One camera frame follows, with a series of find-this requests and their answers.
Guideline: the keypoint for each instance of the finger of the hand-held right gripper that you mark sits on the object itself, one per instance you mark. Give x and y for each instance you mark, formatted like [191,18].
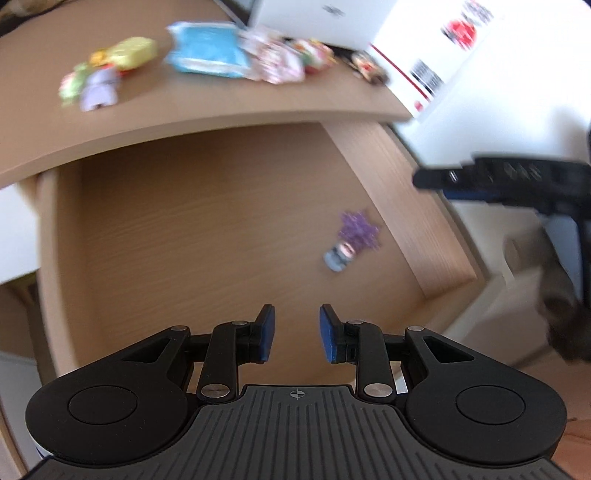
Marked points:
[480,194]
[443,178]

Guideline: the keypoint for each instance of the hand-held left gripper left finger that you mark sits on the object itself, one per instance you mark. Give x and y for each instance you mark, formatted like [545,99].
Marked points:
[266,334]

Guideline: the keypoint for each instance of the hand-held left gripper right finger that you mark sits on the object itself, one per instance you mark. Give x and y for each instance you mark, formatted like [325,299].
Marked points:
[328,337]

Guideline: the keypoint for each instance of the purple patterned packet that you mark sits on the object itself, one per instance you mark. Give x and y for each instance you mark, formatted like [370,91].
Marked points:
[353,235]

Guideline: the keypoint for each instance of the wooden drawer with white front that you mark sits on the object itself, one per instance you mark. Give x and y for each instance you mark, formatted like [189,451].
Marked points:
[207,221]

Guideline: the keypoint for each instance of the brown red snack packet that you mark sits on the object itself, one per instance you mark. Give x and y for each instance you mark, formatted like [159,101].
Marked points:
[369,67]

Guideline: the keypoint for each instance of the red green snack packet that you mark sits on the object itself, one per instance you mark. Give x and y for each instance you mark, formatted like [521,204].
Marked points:
[316,55]

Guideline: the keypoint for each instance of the pink white snack packet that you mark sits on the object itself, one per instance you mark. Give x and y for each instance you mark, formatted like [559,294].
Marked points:
[277,62]

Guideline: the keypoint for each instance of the blue snack packet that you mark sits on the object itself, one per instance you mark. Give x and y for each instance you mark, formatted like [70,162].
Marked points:
[207,50]

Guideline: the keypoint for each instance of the lilac snack packet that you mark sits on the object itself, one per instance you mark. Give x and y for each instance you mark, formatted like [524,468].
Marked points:
[99,90]

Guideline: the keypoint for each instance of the yellow snack packet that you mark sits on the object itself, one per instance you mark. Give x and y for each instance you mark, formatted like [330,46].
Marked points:
[131,53]

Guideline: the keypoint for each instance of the orange candy packet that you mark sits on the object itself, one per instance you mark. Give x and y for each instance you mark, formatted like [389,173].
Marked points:
[99,58]

